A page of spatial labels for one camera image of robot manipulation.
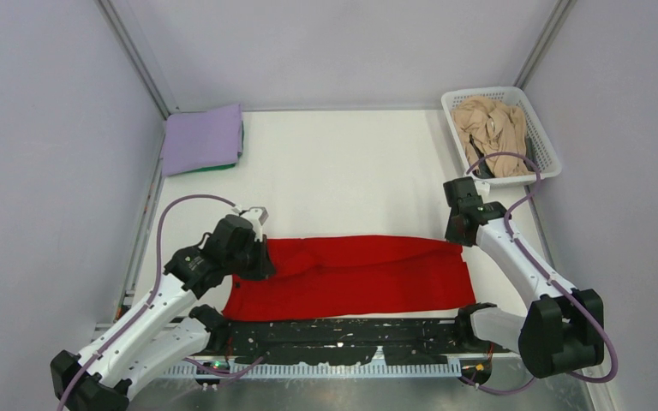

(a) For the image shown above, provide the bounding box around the white plastic basket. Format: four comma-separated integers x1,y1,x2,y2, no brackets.
440,86,562,188

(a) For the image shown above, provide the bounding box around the dark garment in basket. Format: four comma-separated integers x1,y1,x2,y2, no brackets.
473,160,494,179

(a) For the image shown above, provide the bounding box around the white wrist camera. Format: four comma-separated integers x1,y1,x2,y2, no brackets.
239,206,269,241
474,180,491,197

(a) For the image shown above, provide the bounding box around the beige crumpled t shirt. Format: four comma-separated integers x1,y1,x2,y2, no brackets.
451,96,532,178

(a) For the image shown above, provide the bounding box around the folded green t shirt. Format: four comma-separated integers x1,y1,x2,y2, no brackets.
188,120,245,173

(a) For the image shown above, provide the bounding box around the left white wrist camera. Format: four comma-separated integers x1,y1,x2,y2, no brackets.
239,206,269,241

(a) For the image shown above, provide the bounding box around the aluminium frame rail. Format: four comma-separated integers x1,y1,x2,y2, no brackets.
153,354,491,380

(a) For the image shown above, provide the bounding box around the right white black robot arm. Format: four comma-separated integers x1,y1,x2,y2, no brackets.
443,177,610,378

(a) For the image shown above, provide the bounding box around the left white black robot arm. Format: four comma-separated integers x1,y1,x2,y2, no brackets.
50,207,275,410

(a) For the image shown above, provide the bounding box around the folded purple t shirt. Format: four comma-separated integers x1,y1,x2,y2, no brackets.
160,104,243,177

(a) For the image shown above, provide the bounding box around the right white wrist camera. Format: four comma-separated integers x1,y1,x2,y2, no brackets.
474,180,491,197

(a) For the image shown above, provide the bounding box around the red t shirt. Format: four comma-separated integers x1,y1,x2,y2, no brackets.
222,235,476,322

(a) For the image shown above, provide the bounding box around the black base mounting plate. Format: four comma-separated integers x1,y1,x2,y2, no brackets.
172,317,511,367

